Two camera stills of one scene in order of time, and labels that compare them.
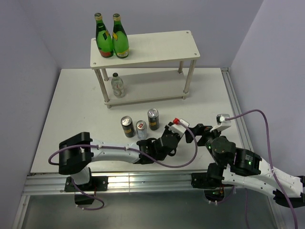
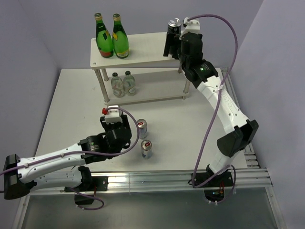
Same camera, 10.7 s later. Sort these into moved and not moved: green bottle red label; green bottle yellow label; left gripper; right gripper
Moved: right gripper; left gripper
Not moved: green bottle red label; green bottle yellow label
